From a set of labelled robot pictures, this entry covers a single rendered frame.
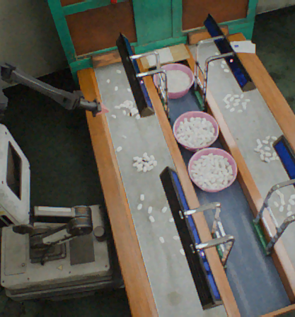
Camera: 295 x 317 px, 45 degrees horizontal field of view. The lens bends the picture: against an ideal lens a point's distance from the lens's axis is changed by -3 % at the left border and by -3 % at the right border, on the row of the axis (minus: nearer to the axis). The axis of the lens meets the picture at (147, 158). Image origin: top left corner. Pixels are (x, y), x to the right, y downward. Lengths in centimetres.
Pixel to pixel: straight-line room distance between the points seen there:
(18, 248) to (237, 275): 128
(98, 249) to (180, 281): 59
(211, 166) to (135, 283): 76
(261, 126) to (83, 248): 128
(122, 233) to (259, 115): 109
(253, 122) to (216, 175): 44
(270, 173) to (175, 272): 76
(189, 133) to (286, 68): 179
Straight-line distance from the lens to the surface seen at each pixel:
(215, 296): 143
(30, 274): 224
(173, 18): 250
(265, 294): 190
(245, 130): 221
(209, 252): 181
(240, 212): 201
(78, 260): 217
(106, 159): 208
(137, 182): 200
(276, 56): 383
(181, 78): 246
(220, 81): 244
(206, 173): 202
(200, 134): 217
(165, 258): 183
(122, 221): 189
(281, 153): 175
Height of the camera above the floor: 249
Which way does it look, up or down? 58 degrees down
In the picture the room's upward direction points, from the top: 9 degrees counter-clockwise
